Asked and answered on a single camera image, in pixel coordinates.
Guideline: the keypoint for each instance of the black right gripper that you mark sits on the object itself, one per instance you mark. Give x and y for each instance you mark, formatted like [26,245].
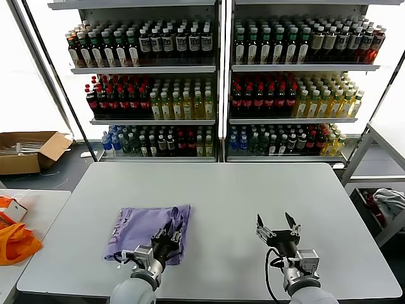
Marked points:
[283,241]

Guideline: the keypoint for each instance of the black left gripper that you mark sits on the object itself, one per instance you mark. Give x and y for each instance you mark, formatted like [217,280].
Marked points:
[164,248]

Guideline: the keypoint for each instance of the purple t-shirt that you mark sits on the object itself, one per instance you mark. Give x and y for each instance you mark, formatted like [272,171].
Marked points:
[142,225]

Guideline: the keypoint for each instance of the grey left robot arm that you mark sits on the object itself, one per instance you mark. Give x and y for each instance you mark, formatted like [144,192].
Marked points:
[136,288]

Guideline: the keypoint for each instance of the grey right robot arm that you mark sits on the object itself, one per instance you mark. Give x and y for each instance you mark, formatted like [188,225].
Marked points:
[297,278]

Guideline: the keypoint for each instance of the dark bottle white cap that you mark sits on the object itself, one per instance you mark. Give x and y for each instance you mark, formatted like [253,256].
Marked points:
[272,147]
[152,147]
[282,145]
[171,145]
[162,145]
[292,144]
[143,147]
[301,144]

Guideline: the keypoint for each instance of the black storage bin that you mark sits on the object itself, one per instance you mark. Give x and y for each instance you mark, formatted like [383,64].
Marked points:
[360,202]

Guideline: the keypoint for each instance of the green drink bottle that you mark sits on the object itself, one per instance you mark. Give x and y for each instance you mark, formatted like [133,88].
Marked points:
[135,145]
[263,145]
[126,145]
[253,145]

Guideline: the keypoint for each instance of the cola bottle red cap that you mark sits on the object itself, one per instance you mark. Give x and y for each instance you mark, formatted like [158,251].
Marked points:
[133,104]
[92,104]
[102,104]
[181,145]
[280,103]
[247,103]
[190,145]
[290,102]
[258,103]
[320,141]
[112,104]
[269,103]
[236,103]
[144,104]
[122,104]
[311,142]

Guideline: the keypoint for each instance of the blue water bottle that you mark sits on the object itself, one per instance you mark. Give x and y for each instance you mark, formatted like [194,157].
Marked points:
[243,144]
[116,144]
[233,144]
[106,145]

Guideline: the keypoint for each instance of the red garment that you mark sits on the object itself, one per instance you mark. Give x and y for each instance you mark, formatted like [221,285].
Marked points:
[370,198]

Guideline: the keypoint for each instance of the grey white garment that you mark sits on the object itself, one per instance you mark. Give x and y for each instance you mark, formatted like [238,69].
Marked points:
[389,199]

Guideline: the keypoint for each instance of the small white floor object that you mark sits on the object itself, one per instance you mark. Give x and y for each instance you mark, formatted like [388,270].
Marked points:
[84,154]

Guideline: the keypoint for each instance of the crumpled clear plastic wrap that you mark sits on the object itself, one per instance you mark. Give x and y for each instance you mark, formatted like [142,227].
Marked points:
[20,195]

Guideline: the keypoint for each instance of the orange fabric bag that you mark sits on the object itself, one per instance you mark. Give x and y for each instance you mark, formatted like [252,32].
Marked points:
[16,244]

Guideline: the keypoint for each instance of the small white carton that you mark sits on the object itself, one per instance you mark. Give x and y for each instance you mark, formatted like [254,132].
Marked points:
[16,211]

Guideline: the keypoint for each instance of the grey metal shelf unit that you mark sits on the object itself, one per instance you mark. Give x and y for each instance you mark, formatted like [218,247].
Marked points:
[142,70]
[300,67]

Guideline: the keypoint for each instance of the brown cardboard box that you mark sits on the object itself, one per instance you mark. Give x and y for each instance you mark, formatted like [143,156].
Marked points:
[19,164]

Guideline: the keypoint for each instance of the white packing material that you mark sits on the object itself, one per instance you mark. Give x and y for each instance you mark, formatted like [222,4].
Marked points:
[22,149]

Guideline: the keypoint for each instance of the dark tea bottle green label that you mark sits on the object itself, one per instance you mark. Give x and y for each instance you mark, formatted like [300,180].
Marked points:
[304,47]
[239,47]
[291,47]
[278,47]
[120,50]
[252,47]
[265,47]
[133,50]
[83,50]
[95,50]
[108,50]

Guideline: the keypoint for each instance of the dark bottle beige label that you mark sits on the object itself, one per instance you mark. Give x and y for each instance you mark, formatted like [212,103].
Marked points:
[317,44]
[329,44]

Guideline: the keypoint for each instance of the dark bottle blue-white label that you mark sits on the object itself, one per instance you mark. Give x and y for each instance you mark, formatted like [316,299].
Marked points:
[145,44]
[366,42]
[181,44]
[206,43]
[193,43]
[166,44]
[155,44]
[354,42]
[341,42]

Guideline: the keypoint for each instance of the brown tea bottle white label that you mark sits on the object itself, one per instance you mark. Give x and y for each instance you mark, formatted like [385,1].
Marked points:
[73,52]

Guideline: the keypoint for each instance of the red drink bottle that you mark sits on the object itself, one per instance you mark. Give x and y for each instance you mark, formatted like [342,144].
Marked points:
[377,44]

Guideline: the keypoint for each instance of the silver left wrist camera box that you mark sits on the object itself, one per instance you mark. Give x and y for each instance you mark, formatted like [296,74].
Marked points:
[143,255]

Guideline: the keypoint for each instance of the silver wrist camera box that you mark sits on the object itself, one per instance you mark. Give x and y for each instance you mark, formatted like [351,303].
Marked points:
[143,255]
[307,260]

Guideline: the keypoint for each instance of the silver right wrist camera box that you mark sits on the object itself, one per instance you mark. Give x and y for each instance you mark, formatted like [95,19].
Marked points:
[307,260]

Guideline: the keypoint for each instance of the grey metal frame cart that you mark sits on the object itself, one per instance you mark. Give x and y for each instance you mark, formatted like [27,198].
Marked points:
[379,178]

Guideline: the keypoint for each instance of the dark slanted frame post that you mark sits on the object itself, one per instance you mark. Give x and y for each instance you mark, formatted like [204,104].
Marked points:
[71,107]
[383,95]

